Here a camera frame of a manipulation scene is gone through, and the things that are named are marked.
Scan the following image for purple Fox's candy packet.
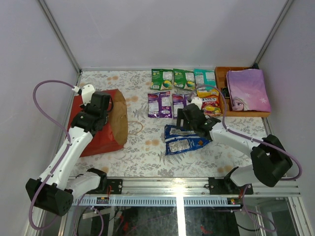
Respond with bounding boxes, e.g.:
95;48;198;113
172;93;191;119

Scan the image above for Fox's candy bag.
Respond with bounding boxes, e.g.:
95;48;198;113
197;88;221;116

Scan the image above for blue Doritos chip bag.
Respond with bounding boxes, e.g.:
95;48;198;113
164;124;211;155

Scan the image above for red brown paper bag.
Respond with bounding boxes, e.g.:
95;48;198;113
81;89;128;157

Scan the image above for teal snack packet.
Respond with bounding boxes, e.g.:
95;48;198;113
193;69;217;87

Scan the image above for green snack packet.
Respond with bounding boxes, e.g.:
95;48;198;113
173;68;196;90
150;69;173;91

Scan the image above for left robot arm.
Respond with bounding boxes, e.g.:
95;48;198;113
26;91;114;216

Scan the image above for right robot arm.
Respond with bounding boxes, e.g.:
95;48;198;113
177;104;293;194

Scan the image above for purple Frozen cloth bag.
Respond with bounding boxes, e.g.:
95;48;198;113
226;69;271;112

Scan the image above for small black object in tray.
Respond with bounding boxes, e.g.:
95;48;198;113
221;87;230;99

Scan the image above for orange wooden tray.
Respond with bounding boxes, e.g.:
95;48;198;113
215;67;271;118

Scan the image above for floral table mat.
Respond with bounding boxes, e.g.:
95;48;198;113
53;70;280;177

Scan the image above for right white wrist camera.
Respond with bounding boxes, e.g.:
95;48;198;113
189;97;202;110

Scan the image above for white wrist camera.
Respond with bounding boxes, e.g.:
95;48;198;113
72;84;95;105
189;97;202;110

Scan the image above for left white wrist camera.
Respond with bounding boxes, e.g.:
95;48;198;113
72;84;95;105

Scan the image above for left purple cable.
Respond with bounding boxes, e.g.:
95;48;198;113
28;80;105;236

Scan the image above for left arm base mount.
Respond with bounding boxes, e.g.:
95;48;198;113
86;178;123;195

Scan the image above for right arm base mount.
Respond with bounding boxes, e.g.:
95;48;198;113
203;169;252;195

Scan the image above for aluminium front rail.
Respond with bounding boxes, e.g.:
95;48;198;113
72;177;300;207

